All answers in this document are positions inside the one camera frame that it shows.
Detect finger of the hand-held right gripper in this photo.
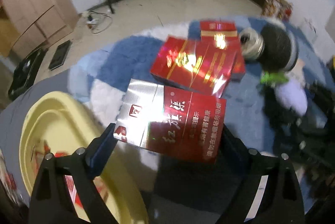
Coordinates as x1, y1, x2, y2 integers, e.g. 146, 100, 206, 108
263, 85, 299, 135

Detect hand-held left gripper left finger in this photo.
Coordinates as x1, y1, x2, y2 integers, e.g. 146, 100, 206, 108
27, 123, 118, 224

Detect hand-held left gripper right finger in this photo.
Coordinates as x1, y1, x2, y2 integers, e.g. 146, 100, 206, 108
213, 127, 307, 224

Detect purple plush pouch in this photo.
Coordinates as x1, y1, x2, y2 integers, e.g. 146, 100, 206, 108
273, 81, 308, 116

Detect yellow plastic basin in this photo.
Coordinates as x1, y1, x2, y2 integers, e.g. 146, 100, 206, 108
19, 91, 149, 224

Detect silver red cigarette box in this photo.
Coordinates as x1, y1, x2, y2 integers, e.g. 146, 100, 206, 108
113, 79, 227, 165

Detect thick black round sponge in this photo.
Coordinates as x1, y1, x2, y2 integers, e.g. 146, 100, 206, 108
258, 23, 300, 73

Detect silver round speaker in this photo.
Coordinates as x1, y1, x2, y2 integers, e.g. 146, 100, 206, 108
239, 27, 265, 61

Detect red gold-lettered cigarette carton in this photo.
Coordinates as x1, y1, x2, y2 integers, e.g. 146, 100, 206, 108
150, 35, 246, 97

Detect dark red cigarette box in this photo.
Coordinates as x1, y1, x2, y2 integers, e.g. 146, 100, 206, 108
199, 20, 238, 42

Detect small green object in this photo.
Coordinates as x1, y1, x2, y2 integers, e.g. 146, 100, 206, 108
260, 71, 288, 85

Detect colourful snack packets pile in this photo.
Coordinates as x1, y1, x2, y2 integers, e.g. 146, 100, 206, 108
262, 0, 292, 21

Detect black floor mat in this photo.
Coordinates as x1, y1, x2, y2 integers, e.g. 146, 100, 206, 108
48, 40, 72, 70

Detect black plastic tray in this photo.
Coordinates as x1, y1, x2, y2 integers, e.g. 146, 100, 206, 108
8, 48, 49, 101

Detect white power strip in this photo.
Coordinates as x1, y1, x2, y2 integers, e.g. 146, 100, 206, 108
85, 10, 113, 31

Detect wooden wardrobe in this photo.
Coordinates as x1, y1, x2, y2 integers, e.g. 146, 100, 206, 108
0, 0, 79, 57

